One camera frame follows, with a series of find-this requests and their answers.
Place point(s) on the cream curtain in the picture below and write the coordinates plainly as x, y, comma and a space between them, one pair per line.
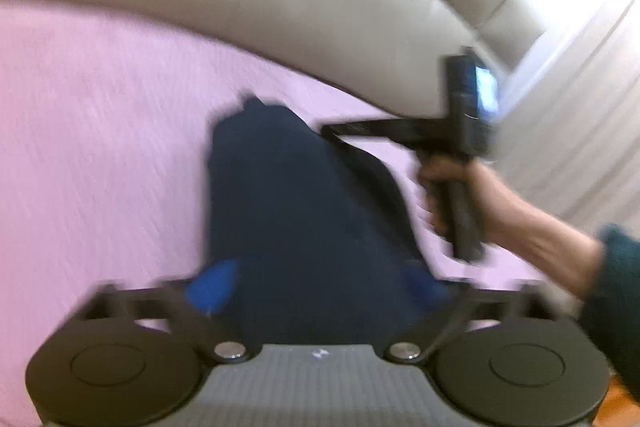
565, 117

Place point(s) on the navy pants with white stripes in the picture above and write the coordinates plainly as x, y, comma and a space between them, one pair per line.
300, 207

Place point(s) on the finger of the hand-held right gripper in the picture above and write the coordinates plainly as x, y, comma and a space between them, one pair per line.
360, 131

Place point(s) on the pink quilted blanket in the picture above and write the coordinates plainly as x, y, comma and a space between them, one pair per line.
100, 132

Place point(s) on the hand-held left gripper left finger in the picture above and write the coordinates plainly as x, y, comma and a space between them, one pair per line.
216, 283

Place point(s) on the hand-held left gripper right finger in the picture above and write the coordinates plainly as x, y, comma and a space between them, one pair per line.
426, 288

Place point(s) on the person's right forearm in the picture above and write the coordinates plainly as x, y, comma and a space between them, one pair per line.
550, 242

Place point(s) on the person's right hand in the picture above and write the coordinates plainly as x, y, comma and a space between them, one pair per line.
492, 197

